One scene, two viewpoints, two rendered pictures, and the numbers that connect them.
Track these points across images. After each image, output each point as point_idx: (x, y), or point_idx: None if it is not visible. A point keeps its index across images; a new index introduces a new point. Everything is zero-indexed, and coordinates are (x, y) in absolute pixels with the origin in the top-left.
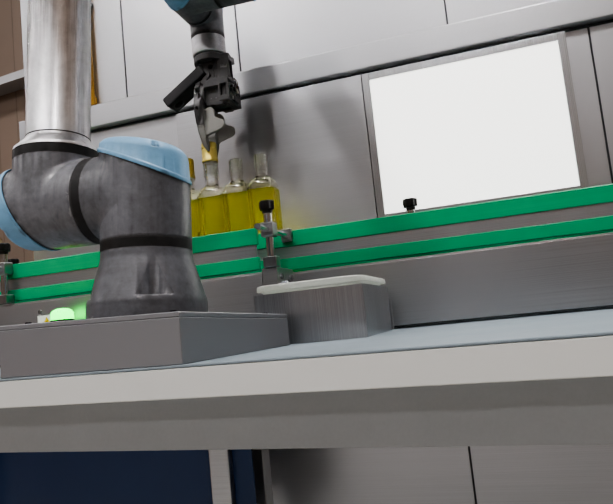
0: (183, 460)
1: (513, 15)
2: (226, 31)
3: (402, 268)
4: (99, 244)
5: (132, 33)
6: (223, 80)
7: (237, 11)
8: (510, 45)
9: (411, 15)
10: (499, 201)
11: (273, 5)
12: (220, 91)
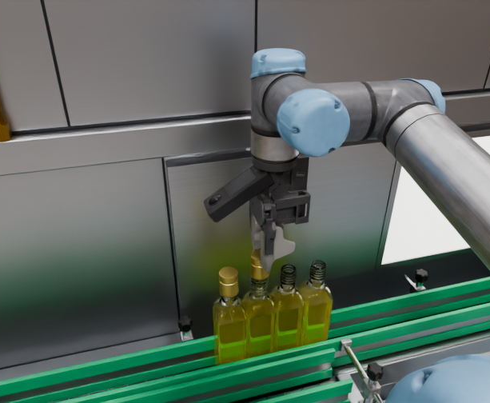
0: None
1: None
2: (240, 45)
3: (433, 357)
4: (48, 305)
5: (66, 13)
6: (304, 201)
7: (260, 16)
8: None
9: (458, 70)
10: None
11: (312, 19)
12: (293, 208)
